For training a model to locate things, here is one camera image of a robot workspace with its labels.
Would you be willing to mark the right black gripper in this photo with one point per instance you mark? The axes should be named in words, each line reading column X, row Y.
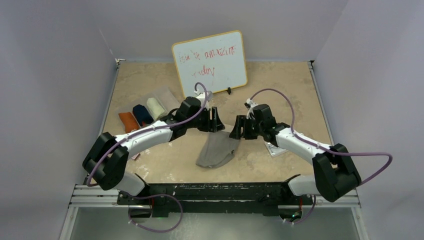
column 241, row 122

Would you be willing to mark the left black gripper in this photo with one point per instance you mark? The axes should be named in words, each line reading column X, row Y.
column 213, row 125

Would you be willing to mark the grey underwear with beige band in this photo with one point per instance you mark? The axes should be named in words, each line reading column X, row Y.
column 218, row 150

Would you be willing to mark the pale yellow underwear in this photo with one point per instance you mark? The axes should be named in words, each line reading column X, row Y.
column 155, row 108

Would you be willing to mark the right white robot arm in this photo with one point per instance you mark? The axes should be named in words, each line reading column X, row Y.
column 334, row 172

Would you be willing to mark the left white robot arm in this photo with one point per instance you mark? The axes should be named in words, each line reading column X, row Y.
column 106, row 161

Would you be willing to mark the navy rolled underwear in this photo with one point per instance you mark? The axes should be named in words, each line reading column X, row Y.
column 142, row 115

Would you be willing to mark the orange rolled underwear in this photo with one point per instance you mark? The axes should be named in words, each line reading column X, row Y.
column 129, row 122

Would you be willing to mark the clear plastic packaging bag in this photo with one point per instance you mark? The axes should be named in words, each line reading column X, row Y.
column 274, row 151

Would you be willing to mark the clear plastic divided tray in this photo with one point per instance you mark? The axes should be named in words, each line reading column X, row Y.
column 162, row 94

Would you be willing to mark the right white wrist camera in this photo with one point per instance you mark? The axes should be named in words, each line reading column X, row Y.
column 250, row 104

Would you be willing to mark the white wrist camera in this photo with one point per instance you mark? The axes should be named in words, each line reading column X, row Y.
column 205, row 97
column 250, row 104

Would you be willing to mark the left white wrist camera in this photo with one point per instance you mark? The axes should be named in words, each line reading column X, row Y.
column 205, row 97

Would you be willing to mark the whiteboard with yellow frame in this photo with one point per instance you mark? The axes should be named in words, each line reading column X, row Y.
column 217, row 61

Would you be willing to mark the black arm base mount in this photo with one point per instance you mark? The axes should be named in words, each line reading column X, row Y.
column 271, row 199

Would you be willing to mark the aluminium frame rail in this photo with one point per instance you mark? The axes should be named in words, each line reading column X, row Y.
column 94, row 197

